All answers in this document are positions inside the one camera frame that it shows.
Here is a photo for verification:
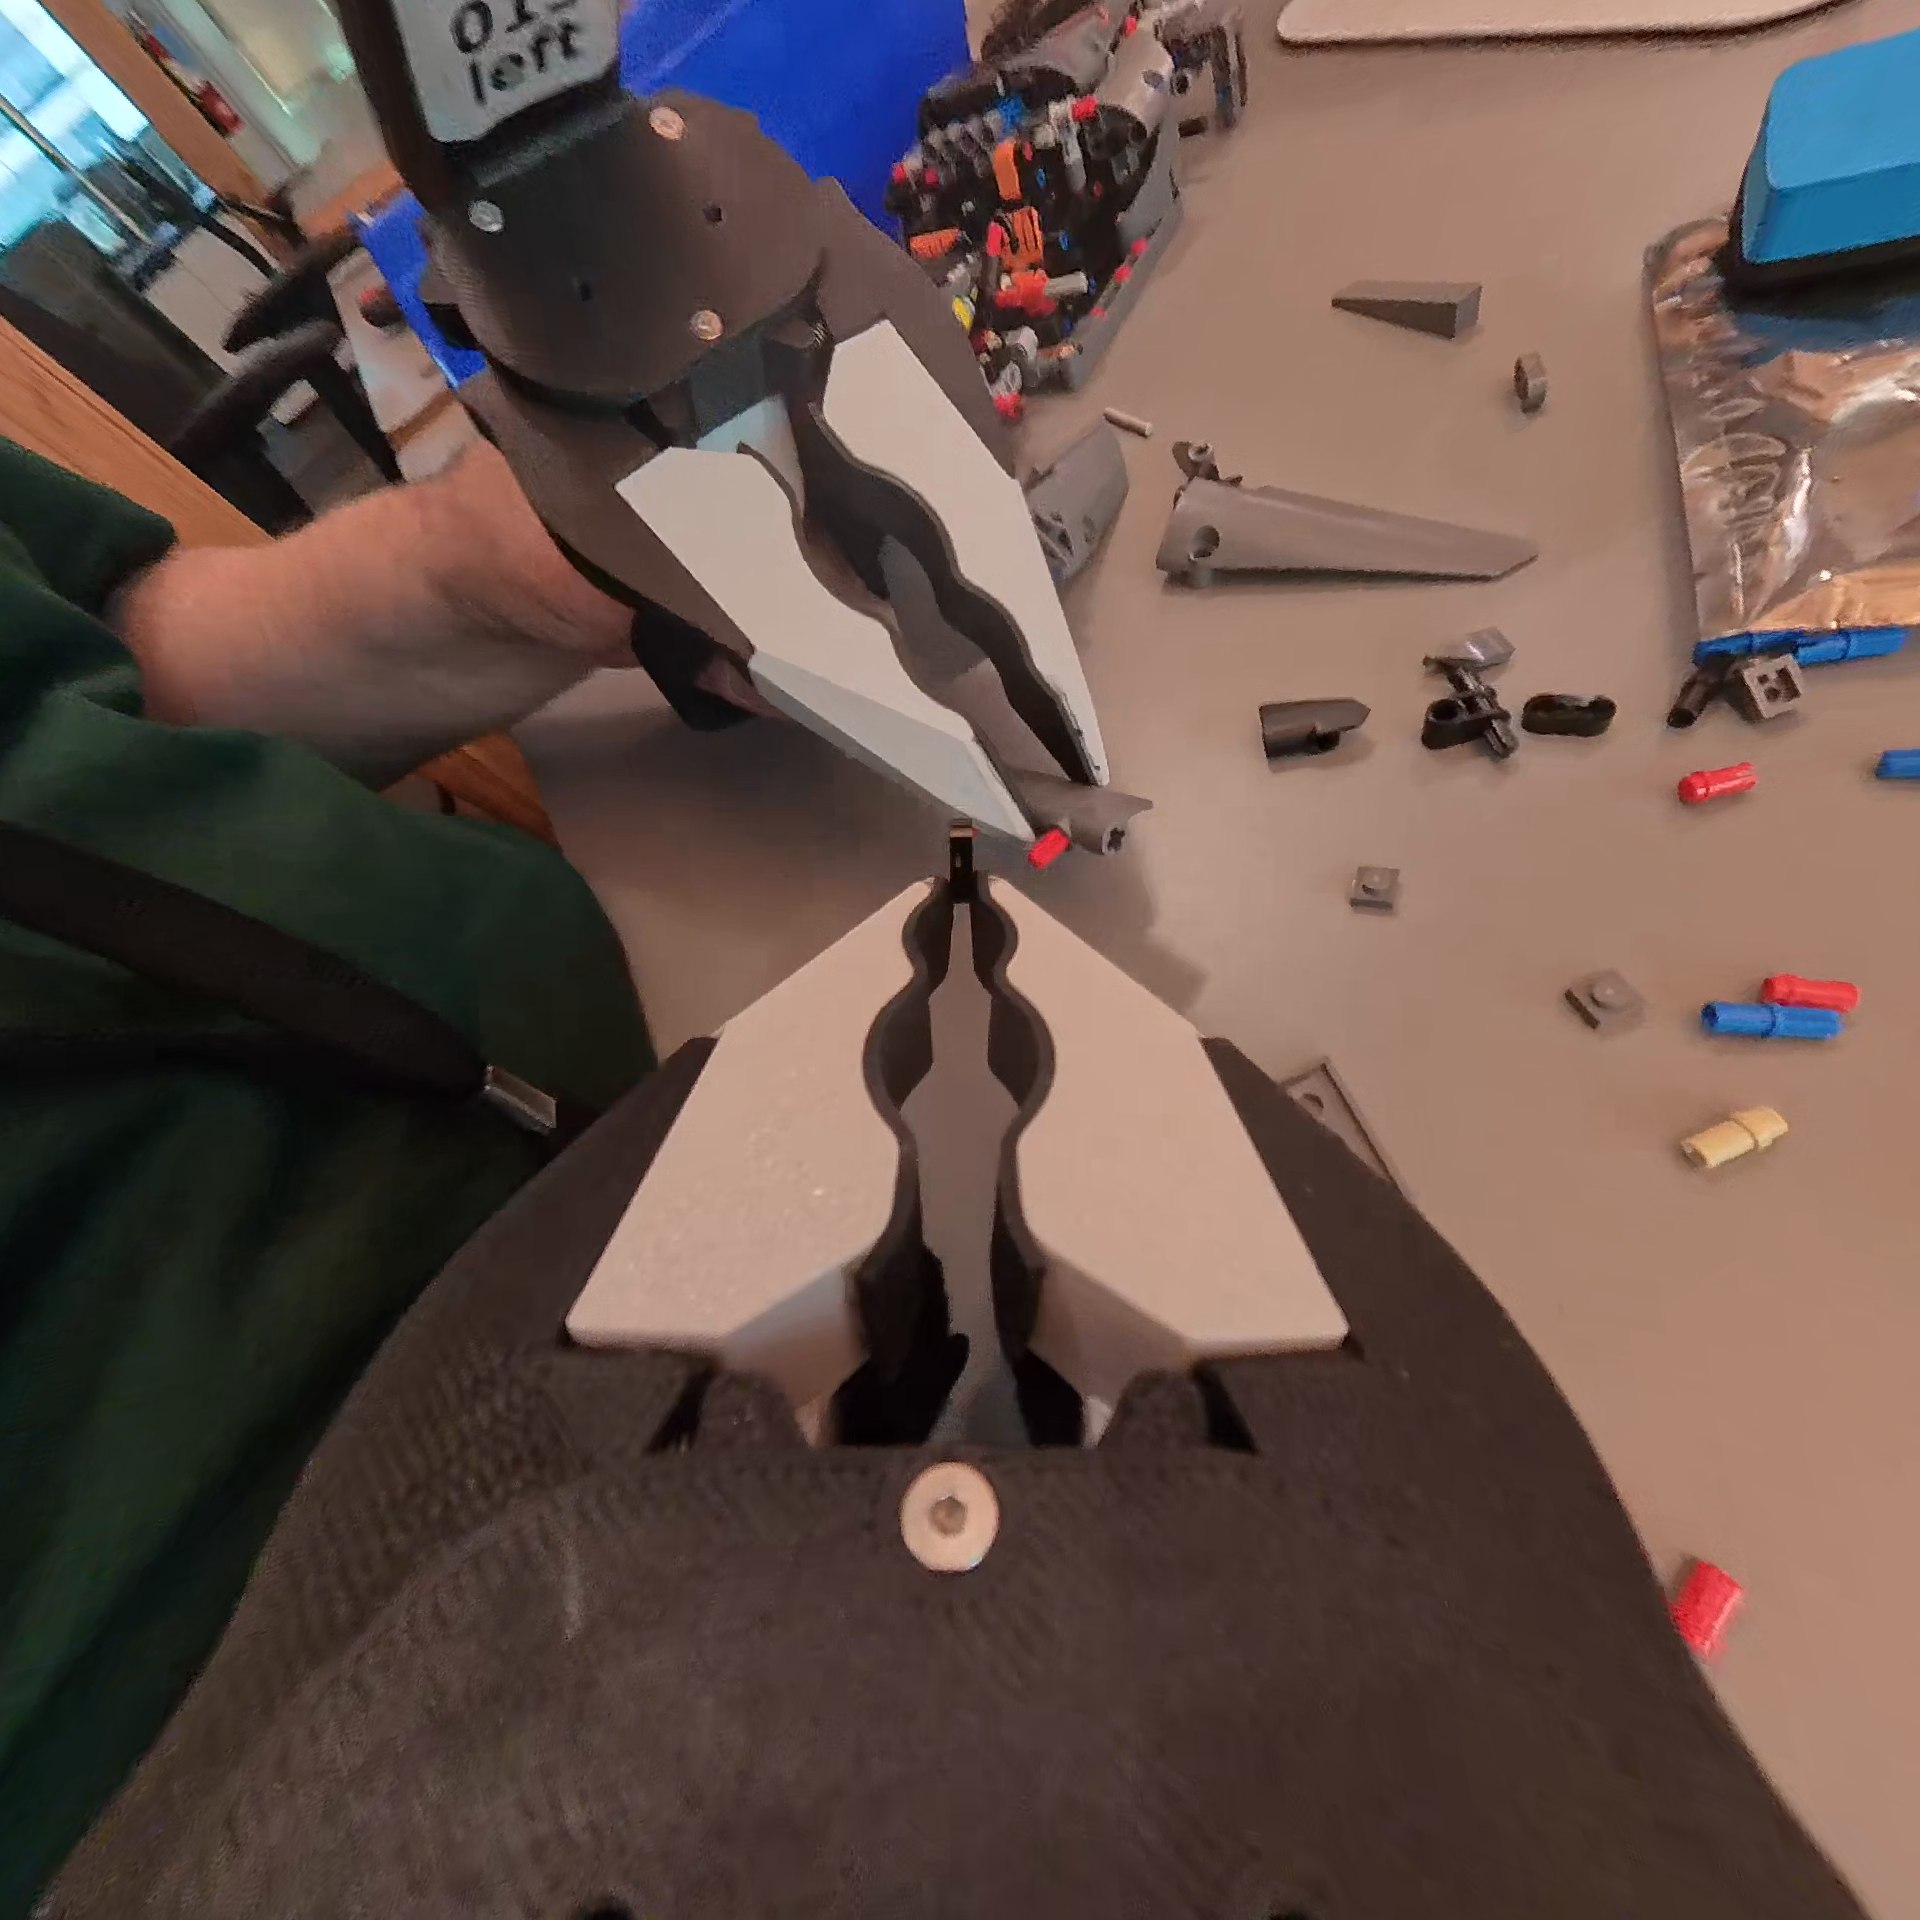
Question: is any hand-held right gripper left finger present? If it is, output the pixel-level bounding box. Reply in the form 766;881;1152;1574
565;876;966;1450

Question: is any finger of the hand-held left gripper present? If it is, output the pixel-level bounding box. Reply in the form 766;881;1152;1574
776;313;1118;792
611;444;1043;847

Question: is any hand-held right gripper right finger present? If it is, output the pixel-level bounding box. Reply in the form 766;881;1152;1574
972;874;1349;1450

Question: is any grey beam with red pins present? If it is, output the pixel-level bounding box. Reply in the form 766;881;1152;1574
1001;770;1156;876

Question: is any person's left forearm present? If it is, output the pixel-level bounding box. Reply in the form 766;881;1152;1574
112;494;468;785

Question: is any person's left hand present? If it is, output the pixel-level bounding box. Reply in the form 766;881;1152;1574
450;449;648;680

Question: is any grey plate with three holes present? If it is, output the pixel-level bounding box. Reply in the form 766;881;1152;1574
1282;1056;1408;1198

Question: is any blue storage bin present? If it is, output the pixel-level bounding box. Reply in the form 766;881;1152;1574
351;0;974;395

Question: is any partly built toy vehicle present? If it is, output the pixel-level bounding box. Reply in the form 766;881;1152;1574
882;0;1251;426

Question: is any black office chair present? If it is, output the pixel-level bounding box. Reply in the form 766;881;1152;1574
163;223;409;530

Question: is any long grey wing panel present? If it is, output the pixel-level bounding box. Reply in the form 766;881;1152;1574
1152;440;1541;587

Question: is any dark grey cone piece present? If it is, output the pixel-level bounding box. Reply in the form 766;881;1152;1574
1258;695;1374;762

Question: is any grey wedge slope brick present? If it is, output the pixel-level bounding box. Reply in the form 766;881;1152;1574
1329;277;1485;341

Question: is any black cross connector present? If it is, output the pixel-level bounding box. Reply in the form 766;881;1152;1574
1420;666;1522;762

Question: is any tan connector pin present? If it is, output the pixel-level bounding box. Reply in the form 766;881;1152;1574
1678;1103;1792;1170

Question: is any white book stand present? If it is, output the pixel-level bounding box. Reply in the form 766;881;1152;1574
1273;0;1861;48

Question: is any silver foil bag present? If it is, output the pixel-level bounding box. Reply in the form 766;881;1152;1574
1641;220;1920;650

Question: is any blue foam block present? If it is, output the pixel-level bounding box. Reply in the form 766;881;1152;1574
1724;26;1920;289

